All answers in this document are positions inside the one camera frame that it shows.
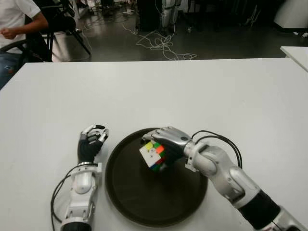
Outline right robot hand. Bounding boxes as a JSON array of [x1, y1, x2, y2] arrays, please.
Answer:
[[141, 126, 193, 173]]

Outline multicoloured Rubik's cube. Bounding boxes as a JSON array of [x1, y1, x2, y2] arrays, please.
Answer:
[[139, 141, 167, 173]]

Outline round dark brown plate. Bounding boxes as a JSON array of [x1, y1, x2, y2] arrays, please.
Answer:
[[105, 127, 209, 221]]

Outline silver standing robot legs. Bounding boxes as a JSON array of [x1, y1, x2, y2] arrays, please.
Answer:
[[161, 0, 180, 28]]

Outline black cabinet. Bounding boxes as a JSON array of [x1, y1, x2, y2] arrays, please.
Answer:
[[137, 0, 163, 32]]

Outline white side table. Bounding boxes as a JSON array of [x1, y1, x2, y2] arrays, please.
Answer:
[[280, 45, 308, 73]]

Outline black folding chair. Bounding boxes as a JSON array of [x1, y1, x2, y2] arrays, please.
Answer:
[[39, 0, 92, 62]]

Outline black armchair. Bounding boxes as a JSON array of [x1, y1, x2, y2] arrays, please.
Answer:
[[0, 16, 52, 64]]

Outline white cabinet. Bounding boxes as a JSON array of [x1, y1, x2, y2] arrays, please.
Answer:
[[273, 0, 308, 31]]

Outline person in white shirt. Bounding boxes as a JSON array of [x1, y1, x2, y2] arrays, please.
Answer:
[[0, 0, 50, 90]]

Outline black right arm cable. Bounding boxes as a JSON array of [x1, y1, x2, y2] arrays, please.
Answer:
[[192, 130, 243, 168]]

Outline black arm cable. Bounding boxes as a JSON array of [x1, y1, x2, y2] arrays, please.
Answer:
[[50, 166, 80, 231], [192, 130, 243, 168]]

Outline tangled white floor cable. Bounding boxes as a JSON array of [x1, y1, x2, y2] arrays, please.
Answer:
[[122, 23, 198, 61]]

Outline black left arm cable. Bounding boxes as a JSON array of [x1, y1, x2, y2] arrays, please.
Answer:
[[50, 166, 80, 231]]

